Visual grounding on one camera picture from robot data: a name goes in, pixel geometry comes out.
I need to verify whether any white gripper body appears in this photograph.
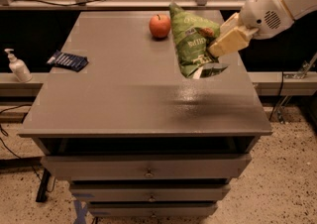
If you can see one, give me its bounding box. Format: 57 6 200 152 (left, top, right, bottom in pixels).
239 0 294 40

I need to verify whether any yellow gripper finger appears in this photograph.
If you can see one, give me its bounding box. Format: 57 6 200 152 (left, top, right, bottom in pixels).
208 26 259 57
220 13 241 36

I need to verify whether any green jalapeno chip bag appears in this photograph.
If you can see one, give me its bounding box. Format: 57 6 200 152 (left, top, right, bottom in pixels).
169 3 228 79

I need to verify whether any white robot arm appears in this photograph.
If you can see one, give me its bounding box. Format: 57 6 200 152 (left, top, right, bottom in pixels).
208 0 317 57

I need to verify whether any red apple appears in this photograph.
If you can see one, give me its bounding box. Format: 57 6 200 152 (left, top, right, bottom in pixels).
149 14 170 39

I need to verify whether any top grey drawer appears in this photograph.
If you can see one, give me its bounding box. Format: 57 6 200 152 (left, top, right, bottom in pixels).
42 154 252 180

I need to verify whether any grey drawer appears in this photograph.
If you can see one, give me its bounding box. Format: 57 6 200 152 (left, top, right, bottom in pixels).
42 154 252 180
88 202 217 217
69 182 230 202

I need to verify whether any grey drawer cabinet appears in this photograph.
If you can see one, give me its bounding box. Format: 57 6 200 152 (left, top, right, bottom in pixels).
21 12 271 205

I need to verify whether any middle grey drawer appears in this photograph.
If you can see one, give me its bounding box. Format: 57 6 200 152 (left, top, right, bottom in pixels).
69 182 230 202

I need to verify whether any white pump bottle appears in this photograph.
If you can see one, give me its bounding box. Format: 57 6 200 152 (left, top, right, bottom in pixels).
4 49 32 82

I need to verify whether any bottom grey drawer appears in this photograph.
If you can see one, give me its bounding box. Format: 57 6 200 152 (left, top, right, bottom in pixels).
88 202 217 217

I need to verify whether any black cable on rail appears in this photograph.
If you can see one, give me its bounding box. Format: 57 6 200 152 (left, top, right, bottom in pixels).
13 0 111 7

